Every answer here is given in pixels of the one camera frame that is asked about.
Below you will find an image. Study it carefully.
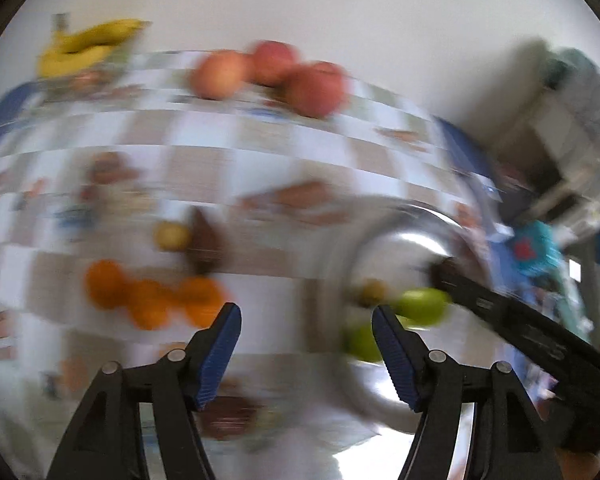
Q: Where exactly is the yellow banana bunch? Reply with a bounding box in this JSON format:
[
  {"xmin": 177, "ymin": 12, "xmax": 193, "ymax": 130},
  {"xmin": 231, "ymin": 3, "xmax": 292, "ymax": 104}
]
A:
[{"xmin": 36, "ymin": 18, "xmax": 148, "ymax": 79}]

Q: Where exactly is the pale orange apple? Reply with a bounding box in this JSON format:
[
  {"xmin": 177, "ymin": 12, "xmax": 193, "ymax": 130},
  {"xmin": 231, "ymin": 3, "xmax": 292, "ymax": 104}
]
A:
[{"xmin": 189, "ymin": 50, "xmax": 252, "ymax": 101}]

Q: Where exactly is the teal box red label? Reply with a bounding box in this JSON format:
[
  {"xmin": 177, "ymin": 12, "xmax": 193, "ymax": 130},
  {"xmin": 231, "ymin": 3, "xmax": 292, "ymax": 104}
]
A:
[{"xmin": 509, "ymin": 220, "xmax": 562, "ymax": 278}]

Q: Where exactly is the clear plastic fruit tray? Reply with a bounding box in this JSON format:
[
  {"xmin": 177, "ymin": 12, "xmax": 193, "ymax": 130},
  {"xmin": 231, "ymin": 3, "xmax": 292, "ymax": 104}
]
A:
[{"xmin": 36, "ymin": 56, "xmax": 129, "ymax": 101}]

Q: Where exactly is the red apple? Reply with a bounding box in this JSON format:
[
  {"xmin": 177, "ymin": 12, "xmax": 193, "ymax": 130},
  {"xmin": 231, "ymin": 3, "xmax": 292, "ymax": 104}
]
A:
[
  {"xmin": 283, "ymin": 62, "xmax": 349, "ymax": 119},
  {"xmin": 251, "ymin": 40, "xmax": 300, "ymax": 87}
]

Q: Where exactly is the silver metal bowl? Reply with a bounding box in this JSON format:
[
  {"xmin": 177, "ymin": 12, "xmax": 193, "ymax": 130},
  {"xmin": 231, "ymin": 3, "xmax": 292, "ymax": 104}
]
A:
[{"xmin": 316, "ymin": 196, "xmax": 498, "ymax": 432}]

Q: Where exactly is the large green mango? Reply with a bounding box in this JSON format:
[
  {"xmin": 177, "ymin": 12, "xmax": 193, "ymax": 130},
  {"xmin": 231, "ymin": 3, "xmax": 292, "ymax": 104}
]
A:
[{"xmin": 391, "ymin": 287, "xmax": 452, "ymax": 327}]

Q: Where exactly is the small tan round fruit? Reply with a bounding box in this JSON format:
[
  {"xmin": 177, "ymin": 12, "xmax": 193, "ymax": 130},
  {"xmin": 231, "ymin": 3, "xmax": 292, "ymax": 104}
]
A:
[{"xmin": 152, "ymin": 220, "xmax": 192, "ymax": 252}]

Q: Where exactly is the large orange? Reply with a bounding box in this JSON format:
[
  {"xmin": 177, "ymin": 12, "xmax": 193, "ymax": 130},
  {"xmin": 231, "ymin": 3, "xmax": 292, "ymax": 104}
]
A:
[{"xmin": 83, "ymin": 259, "xmax": 129, "ymax": 310}]

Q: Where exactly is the checkered printed tablecloth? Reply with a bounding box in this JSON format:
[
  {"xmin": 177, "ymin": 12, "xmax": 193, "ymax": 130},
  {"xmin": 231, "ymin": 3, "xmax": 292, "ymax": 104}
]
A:
[{"xmin": 0, "ymin": 51, "xmax": 486, "ymax": 479}]

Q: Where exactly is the red apple right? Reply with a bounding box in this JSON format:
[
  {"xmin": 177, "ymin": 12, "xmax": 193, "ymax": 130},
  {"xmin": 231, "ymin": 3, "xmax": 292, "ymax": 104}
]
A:
[{"xmin": 283, "ymin": 62, "xmax": 349, "ymax": 119}]

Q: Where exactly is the red apple behind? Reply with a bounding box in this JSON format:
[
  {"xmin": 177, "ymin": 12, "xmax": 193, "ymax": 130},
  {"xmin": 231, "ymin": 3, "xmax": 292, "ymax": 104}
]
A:
[{"xmin": 251, "ymin": 40, "xmax": 300, "ymax": 87}]

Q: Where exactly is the right orange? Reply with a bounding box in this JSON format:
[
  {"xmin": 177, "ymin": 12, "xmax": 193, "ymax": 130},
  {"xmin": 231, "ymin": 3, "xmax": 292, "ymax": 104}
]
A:
[{"xmin": 176, "ymin": 275, "xmax": 226, "ymax": 328}]

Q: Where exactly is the dark brown avocado on table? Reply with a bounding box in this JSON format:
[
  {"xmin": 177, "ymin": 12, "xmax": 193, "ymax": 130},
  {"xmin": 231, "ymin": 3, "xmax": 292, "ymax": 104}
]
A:
[{"xmin": 185, "ymin": 206, "xmax": 227, "ymax": 275}]

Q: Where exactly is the middle orange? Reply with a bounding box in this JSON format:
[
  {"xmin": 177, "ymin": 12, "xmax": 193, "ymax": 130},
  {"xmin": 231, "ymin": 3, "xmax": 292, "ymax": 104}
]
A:
[{"xmin": 126, "ymin": 278, "xmax": 171, "ymax": 330}]

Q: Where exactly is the small yellow-brown fruit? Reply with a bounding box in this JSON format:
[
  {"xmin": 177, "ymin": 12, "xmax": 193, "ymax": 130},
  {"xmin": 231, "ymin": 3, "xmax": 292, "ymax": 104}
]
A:
[{"xmin": 355, "ymin": 278, "xmax": 388, "ymax": 309}]

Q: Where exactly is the dark round passion fruit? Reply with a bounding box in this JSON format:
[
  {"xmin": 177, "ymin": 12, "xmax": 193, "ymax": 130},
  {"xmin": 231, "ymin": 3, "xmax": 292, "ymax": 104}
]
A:
[{"xmin": 198, "ymin": 396, "xmax": 261, "ymax": 441}]

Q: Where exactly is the small green fruit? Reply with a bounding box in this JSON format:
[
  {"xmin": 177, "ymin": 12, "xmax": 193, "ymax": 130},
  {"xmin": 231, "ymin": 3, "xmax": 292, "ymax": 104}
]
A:
[{"xmin": 343, "ymin": 322, "xmax": 382, "ymax": 363}]

